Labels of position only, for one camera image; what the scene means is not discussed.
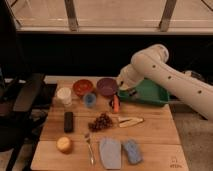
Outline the green plastic tray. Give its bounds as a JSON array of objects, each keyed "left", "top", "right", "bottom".
[{"left": 118, "top": 79, "right": 170, "bottom": 107}]

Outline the purple bowl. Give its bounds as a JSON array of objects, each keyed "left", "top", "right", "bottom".
[{"left": 96, "top": 78, "right": 118, "bottom": 97}]

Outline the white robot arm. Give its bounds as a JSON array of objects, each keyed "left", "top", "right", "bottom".
[{"left": 116, "top": 44, "right": 213, "bottom": 121}]

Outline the small blue cup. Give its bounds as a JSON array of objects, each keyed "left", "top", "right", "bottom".
[{"left": 83, "top": 93, "right": 96, "bottom": 108}]

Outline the black rectangular block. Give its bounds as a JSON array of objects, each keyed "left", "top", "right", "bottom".
[{"left": 64, "top": 112, "right": 73, "bottom": 133}]

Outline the grey folded cloth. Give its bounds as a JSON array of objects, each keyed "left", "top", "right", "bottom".
[{"left": 99, "top": 137, "right": 121, "bottom": 170}]

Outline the grey pot with lid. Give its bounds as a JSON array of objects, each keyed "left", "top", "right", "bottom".
[{"left": 183, "top": 70, "right": 205, "bottom": 82}]

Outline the peeled yellow banana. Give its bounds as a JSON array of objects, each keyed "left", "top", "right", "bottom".
[{"left": 118, "top": 117, "right": 144, "bottom": 128}]

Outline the black office chair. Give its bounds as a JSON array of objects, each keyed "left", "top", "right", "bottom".
[{"left": 0, "top": 73, "right": 46, "bottom": 171}]

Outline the metal spoon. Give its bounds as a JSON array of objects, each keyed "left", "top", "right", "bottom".
[{"left": 84, "top": 133, "right": 95, "bottom": 165}]

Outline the yellow apple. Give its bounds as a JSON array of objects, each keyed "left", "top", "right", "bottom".
[{"left": 56, "top": 137, "right": 72, "bottom": 154}]

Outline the white plastic cup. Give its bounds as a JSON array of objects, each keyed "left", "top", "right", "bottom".
[{"left": 57, "top": 87, "right": 72, "bottom": 105}]

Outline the orange bowl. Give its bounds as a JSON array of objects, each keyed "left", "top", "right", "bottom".
[{"left": 73, "top": 79, "right": 94, "bottom": 97}]

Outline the bunch of dark grapes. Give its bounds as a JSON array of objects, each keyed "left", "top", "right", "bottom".
[{"left": 88, "top": 113, "right": 113, "bottom": 132}]

